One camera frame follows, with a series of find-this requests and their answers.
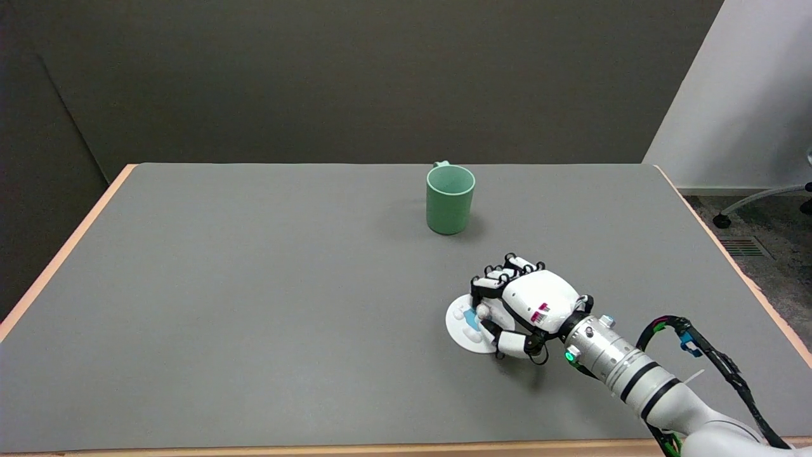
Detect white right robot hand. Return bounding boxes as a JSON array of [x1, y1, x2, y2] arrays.
[[469, 253, 595, 366]]

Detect white round toy plate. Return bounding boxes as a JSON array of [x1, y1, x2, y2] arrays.
[[445, 293, 497, 354]]

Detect green plastic mug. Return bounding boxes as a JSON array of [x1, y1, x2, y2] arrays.
[[426, 161, 476, 236]]

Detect floor vent grille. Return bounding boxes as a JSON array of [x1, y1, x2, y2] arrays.
[[718, 236, 773, 260]]

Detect office chair base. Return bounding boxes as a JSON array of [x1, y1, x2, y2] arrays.
[[712, 183, 812, 229]]

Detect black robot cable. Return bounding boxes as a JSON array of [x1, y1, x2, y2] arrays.
[[636, 315, 791, 450]]

